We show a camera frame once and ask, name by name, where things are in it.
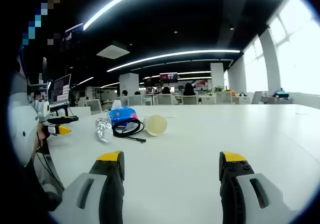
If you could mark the teal bag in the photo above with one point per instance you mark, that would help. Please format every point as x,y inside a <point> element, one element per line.
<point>282,93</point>

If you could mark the hanging dark display screen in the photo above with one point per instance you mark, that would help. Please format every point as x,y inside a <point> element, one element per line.
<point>72,37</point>

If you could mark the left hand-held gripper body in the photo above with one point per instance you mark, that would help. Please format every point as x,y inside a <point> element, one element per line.
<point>42,110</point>

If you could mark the person's left hand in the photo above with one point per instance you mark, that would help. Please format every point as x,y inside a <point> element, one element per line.
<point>42,131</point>

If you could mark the white table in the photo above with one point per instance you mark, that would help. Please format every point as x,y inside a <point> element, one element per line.
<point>200,134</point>

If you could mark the potted green plant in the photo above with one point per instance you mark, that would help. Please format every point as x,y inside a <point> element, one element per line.
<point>218,88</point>

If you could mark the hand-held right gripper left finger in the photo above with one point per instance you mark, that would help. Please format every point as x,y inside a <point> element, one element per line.
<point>107,186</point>

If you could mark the long curved ceiling light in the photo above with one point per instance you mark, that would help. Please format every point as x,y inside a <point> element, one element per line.
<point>112,7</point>
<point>200,51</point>

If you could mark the black laptop stand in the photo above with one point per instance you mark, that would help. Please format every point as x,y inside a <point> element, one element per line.
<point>62,110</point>

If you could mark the red hanging screen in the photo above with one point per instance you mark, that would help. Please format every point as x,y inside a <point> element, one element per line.
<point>168,76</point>

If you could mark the white paper cup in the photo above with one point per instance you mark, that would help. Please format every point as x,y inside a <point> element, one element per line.
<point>155,125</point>

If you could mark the open silver laptop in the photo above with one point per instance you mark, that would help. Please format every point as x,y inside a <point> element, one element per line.
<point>61,89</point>

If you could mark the ceiling air vent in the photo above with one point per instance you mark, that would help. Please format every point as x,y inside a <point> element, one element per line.
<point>112,50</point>

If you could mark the row of white office chairs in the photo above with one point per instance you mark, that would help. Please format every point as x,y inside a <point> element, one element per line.
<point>190,99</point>

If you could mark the clear plastic water bottle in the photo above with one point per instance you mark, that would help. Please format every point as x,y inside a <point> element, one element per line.
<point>102,130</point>

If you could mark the blue tissue pack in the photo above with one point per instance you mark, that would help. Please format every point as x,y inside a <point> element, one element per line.
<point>122,115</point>

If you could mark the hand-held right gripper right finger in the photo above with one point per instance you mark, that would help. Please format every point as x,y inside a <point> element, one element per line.
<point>237,191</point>

